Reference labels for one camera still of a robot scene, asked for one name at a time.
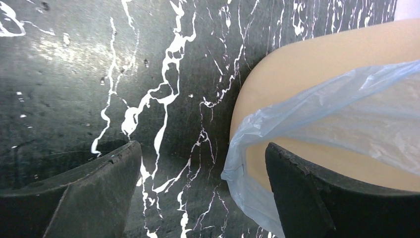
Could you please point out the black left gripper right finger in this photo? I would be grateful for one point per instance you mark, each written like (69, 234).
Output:
(315, 202)

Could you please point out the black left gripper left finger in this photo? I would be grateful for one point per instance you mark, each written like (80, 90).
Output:
(89, 201)

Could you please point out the translucent blue plastic trash bag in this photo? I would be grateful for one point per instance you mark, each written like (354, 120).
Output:
(372, 111)

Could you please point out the beige round trash bin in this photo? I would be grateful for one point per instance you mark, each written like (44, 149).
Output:
(299, 66)

